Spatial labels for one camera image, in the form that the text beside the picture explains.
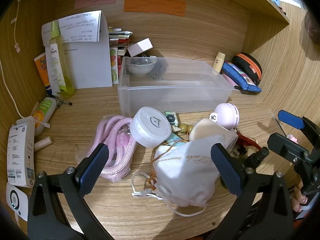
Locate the thin black stick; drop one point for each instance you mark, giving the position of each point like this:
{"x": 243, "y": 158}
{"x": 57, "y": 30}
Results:
{"x": 280, "y": 127}

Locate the black metal tool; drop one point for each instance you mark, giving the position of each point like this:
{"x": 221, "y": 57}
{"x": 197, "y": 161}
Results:
{"x": 60, "y": 101}

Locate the white folded paper sheet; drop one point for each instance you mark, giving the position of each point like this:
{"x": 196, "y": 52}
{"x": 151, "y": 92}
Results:
{"x": 87, "y": 62}

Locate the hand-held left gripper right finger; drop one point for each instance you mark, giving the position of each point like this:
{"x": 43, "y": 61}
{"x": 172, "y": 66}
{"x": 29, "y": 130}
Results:
{"x": 225, "y": 167}

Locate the white portable router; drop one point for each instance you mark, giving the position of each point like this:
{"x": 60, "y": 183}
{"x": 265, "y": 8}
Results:
{"x": 16, "y": 200}

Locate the teal packet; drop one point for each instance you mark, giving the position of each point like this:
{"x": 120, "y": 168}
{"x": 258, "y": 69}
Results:
{"x": 175, "y": 138}

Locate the cream rounded soap box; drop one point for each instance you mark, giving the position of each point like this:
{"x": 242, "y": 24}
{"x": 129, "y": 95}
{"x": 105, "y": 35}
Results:
{"x": 207, "y": 130}

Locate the blue zip pouch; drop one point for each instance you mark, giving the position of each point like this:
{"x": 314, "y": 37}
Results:
{"x": 237, "y": 76}

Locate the dark brown round object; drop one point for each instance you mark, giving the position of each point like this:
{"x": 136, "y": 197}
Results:
{"x": 312, "y": 27}

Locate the wooden shelf board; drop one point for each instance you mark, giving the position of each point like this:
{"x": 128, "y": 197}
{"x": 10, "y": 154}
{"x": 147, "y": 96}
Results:
{"x": 270, "y": 7}

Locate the orange sticky note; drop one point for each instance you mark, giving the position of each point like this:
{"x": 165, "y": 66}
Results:
{"x": 155, "y": 6}

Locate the pink flat case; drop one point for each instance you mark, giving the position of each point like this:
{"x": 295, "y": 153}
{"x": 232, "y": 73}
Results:
{"x": 231, "y": 80}

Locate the clear small gear box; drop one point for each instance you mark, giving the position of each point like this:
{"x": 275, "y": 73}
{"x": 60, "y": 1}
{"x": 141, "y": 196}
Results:
{"x": 171, "y": 118}

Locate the small bottle orange-green label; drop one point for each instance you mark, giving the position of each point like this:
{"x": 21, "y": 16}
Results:
{"x": 43, "y": 112}

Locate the stack of paper packets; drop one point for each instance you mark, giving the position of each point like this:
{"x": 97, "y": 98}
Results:
{"x": 117, "y": 40}

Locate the wooden desktop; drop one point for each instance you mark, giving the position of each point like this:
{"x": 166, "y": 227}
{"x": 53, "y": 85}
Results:
{"x": 112, "y": 210}

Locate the cream lotion bottle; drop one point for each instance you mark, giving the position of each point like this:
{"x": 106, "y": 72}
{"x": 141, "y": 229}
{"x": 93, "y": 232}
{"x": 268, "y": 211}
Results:
{"x": 218, "y": 63}

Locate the white cork cylinder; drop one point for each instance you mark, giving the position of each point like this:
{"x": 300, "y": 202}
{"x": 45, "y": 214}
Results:
{"x": 42, "y": 143}
{"x": 35, "y": 108}

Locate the red fabric pouch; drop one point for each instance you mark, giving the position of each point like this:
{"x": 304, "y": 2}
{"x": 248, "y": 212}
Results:
{"x": 246, "y": 140}

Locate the black orange round case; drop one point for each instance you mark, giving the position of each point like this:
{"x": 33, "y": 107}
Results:
{"x": 246, "y": 62}

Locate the lilac round timer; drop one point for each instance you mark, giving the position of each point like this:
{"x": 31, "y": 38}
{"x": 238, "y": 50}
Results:
{"x": 227, "y": 113}

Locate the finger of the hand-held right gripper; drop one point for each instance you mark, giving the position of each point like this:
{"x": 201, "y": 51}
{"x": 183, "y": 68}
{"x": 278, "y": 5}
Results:
{"x": 290, "y": 119}
{"x": 285, "y": 146}

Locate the small pink flower trinket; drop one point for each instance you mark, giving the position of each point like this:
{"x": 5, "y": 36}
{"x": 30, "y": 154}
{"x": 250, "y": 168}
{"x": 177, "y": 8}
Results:
{"x": 292, "y": 138}

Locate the small white box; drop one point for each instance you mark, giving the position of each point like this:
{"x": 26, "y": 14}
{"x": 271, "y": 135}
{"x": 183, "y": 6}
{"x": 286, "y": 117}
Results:
{"x": 140, "y": 47}

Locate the yellow-green spray bottle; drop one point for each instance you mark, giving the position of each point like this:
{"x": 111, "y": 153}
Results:
{"x": 65, "y": 80}

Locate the white labelled power adapter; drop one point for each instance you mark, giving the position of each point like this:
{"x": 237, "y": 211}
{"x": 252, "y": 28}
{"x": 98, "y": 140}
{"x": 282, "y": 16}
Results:
{"x": 20, "y": 155}

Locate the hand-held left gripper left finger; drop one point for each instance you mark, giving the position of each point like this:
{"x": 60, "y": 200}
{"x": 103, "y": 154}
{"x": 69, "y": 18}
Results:
{"x": 93, "y": 165}

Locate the white ceramic bowl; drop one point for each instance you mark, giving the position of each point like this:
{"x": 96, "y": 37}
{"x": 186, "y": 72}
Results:
{"x": 140, "y": 67}

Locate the clear plastic storage box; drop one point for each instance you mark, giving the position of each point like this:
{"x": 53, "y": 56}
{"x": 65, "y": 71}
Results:
{"x": 175, "y": 97}

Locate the white paper tag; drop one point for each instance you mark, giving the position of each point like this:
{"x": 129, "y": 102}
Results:
{"x": 41, "y": 124}

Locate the person's right hand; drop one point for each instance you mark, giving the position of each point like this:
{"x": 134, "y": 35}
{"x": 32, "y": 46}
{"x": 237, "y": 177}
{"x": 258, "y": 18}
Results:
{"x": 300, "y": 197}

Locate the orange sunscreen tube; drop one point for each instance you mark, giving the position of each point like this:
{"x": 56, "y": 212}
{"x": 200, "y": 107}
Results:
{"x": 41, "y": 67}

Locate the white round lidded container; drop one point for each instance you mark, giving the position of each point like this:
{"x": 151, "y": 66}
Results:
{"x": 150, "y": 127}

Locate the fruit print card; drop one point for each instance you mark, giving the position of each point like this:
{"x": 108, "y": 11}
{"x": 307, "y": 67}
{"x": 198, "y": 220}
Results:
{"x": 113, "y": 65}

